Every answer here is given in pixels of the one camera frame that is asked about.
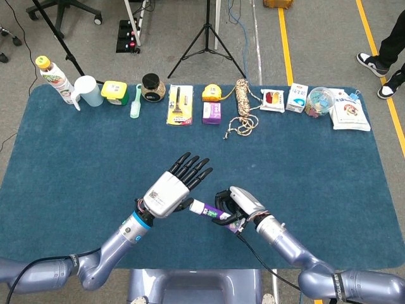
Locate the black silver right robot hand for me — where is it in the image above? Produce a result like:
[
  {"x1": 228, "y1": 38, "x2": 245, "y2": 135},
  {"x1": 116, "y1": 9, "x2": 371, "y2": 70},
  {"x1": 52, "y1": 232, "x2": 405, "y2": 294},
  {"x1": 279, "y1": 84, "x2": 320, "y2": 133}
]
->
[{"x1": 211, "y1": 186, "x2": 270, "y2": 227}]

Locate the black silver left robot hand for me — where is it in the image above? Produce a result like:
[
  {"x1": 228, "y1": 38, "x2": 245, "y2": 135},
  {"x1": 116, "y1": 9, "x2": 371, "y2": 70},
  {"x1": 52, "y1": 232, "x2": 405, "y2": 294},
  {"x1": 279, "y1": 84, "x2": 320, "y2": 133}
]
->
[{"x1": 135, "y1": 151, "x2": 213, "y2": 219}]

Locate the purple toothpaste tube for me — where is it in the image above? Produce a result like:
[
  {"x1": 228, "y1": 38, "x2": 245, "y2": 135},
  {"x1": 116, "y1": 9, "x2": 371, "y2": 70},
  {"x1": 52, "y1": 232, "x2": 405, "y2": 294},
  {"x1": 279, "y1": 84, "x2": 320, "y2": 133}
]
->
[{"x1": 202, "y1": 202, "x2": 246, "y2": 235}]

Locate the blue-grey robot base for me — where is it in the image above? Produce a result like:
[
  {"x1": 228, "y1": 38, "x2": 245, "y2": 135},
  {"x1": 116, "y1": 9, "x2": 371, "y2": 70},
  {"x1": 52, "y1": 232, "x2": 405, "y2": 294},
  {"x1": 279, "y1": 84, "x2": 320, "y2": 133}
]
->
[{"x1": 128, "y1": 269, "x2": 276, "y2": 304}]

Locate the yellow-capped drink bottle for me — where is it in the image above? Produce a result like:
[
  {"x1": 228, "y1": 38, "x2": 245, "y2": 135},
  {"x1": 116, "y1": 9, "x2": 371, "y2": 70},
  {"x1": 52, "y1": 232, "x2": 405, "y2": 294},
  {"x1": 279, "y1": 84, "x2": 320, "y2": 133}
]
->
[{"x1": 35, "y1": 55, "x2": 80, "y2": 105}]

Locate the blue table mat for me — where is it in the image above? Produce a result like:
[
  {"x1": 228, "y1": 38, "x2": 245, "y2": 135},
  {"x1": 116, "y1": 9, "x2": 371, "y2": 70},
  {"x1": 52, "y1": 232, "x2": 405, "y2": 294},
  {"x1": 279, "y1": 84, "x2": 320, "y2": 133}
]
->
[{"x1": 0, "y1": 84, "x2": 405, "y2": 270}]

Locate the razor in yellow blister pack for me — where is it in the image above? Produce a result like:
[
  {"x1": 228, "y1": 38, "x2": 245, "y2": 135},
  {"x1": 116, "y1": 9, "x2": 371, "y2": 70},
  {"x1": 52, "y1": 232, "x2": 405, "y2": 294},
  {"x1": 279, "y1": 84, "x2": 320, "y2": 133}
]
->
[{"x1": 166, "y1": 84, "x2": 194, "y2": 127}]

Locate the light green brush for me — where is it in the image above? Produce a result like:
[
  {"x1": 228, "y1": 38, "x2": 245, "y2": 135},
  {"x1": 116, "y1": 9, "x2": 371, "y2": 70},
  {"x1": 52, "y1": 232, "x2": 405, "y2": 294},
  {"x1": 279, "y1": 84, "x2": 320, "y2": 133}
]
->
[{"x1": 130, "y1": 83, "x2": 143, "y2": 120}]

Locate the small purple box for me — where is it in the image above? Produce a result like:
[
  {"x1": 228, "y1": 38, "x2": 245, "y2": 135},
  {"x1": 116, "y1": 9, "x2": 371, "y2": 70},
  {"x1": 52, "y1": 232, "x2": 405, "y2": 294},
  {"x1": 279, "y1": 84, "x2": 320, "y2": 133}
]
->
[{"x1": 202, "y1": 101, "x2": 222, "y2": 125}]

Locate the white red yellow snack packet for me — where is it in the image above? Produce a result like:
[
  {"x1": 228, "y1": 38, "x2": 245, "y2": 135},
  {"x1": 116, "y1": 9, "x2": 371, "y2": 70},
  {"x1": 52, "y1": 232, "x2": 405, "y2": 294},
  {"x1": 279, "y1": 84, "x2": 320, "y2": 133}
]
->
[{"x1": 259, "y1": 89, "x2": 285, "y2": 113}]

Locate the glass jar with black lid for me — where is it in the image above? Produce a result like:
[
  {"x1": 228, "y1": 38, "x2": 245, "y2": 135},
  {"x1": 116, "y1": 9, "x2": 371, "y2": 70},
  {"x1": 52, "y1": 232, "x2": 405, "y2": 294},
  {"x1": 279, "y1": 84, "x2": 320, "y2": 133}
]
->
[{"x1": 140, "y1": 73, "x2": 166, "y2": 103}]

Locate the yellow tape measure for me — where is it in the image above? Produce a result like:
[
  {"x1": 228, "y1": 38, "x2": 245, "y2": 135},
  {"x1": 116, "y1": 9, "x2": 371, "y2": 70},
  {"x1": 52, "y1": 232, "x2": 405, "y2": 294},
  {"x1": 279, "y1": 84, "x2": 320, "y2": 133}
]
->
[{"x1": 201, "y1": 84, "x2": 237, "y2": 103}]

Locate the white blue small carton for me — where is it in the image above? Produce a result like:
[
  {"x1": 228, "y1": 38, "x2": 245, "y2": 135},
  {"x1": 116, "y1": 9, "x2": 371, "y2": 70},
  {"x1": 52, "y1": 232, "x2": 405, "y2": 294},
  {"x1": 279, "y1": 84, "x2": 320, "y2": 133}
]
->
[{"x1": 285, "y1": 82, "x2": 309, "y2": 114}]

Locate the green box with yellow lid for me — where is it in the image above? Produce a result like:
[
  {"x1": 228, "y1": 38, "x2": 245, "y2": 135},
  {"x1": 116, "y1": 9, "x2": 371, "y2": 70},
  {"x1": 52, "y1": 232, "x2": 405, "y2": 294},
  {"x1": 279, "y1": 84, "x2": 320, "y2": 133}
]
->
[{"x1": 101, "y1": 80, "x2": 130, "y2": 106}]

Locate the clear tub of binder clips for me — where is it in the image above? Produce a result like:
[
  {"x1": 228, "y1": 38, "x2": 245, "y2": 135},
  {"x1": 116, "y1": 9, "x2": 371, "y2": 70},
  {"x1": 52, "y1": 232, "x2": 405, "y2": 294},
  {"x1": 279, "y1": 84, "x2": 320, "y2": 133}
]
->
[{"x1": 304, "y1": 86, "x2": 336, "y2": 119}]

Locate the white printed bag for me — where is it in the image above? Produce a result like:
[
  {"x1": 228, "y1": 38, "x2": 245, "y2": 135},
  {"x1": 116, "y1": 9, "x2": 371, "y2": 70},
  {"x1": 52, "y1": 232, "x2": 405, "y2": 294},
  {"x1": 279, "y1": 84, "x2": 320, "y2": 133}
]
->
[{"x1": 328, "y1": 89, "x2": 371, "y2": 132}]

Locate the black power strip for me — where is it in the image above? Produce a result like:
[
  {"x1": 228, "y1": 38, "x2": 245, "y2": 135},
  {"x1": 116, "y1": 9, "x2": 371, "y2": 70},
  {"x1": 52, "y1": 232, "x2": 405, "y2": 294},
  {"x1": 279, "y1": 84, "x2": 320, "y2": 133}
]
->
[{"x1": 115, "y1": 19, "x2": 142, "y2": 54}]

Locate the black slanted light stand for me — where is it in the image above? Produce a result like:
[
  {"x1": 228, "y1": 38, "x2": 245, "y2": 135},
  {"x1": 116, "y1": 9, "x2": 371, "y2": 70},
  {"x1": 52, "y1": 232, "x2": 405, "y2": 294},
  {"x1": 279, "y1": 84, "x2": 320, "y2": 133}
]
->
[{"x1": 31, "y1": 0, "x2": 105, "y2": 86}]

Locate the black tripod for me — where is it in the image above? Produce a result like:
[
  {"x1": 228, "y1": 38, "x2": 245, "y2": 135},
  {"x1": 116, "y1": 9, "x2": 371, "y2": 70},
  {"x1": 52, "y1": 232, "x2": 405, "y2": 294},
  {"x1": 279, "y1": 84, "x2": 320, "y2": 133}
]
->
[{"x1": 166, "y1": 0, "x2": 247, "y2": 80}]

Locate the brown cardboard box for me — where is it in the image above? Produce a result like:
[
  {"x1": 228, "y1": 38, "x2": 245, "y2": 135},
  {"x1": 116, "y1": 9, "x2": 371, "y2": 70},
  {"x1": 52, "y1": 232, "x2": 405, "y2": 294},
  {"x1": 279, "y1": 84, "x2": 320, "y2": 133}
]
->
[{"x1": 263, "y1": 0, "x2": 294, "y2": 10}]

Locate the black office chair base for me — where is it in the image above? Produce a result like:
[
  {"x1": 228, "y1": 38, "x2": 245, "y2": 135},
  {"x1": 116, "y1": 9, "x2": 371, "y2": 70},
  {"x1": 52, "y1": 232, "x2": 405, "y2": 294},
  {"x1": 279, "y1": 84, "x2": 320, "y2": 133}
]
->
[{"x1": 25, "y1": 0, "x2": 104, "y2": 26}]

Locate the black chair caster base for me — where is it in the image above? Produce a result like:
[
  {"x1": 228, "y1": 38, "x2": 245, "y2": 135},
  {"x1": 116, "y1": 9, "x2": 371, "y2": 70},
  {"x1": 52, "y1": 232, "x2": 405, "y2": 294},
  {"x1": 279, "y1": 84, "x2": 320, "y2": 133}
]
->
[{"x1": 0, "y1": 27, "x2": 23, "y2": 63}]

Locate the person in black trousers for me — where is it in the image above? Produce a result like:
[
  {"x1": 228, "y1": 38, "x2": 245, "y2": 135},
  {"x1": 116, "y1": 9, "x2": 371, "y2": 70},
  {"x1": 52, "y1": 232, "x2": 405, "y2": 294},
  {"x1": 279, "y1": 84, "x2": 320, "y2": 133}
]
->
[{"x1": 356, "y1": 9, "x2": 405, "y2": 100}]

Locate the black right hand cable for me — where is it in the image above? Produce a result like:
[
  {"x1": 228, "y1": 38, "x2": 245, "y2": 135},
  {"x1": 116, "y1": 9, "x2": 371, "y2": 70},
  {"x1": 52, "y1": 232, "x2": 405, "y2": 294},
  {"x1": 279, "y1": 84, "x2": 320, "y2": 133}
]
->
[{"x1": 235, "y1": 232, "x2": 317, "y2": 295}]

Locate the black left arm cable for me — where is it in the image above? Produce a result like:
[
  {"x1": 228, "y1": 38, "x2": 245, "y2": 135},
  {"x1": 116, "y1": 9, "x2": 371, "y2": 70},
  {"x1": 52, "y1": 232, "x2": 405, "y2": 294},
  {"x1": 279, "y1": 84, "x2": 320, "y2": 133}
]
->
[{"x1": 4, "y1": 246, "x2": 102, "y2": 304}]

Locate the bundled beige rope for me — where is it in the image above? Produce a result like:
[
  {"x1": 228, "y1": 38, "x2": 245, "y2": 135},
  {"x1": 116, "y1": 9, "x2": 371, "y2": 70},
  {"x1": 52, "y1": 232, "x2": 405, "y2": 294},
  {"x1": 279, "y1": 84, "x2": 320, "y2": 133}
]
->
[{"x1": 222, "y1": 78, "x2": 265, "y2": 140}]

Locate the light blue handled cup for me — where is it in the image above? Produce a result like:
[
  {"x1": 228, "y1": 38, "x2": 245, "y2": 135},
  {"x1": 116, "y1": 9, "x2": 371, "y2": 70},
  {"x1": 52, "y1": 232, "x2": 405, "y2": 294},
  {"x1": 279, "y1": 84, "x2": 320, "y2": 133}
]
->
[{"x1": 70, "y1": 75, "x2": 104, "y2": 111}]

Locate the blue floor cable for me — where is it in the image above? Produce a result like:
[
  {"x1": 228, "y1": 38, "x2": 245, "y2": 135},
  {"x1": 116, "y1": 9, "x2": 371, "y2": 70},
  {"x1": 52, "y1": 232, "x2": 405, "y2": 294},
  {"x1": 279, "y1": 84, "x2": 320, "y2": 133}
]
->
[{"x1": 227, "y1": 0, "x2": 251, "y2": 80}]

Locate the white frame pole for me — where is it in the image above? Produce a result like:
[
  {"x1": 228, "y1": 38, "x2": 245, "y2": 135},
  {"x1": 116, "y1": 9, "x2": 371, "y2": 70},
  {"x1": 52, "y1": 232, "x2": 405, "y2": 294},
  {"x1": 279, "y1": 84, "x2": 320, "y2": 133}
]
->
[
  {"x1": 214, "y1": 0, "x2": 222, "y2": 51},
  {"x1": 123, "y1": 0, "x2": 142, "y2": 39}
]

